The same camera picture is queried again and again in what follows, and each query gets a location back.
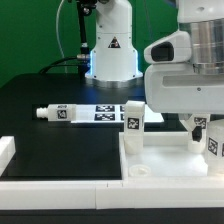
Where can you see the white paper with tags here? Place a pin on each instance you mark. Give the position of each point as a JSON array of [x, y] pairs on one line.
[[113, 113]]

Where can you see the white left obstacle block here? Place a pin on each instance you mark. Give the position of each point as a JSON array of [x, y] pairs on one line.
[[7, 151]]

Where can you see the white square table top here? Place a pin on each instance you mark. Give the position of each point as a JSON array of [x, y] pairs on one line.
[[165, 155]]

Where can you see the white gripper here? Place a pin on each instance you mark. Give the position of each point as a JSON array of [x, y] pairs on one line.
[[172, 86]]

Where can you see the black camera pole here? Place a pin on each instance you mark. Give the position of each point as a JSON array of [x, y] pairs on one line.
[[84, 8]]

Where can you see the white front obstacle bar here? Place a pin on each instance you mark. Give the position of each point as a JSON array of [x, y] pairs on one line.
[[152, 193]]

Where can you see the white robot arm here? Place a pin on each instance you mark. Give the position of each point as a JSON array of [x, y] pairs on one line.
[[114, 60]]

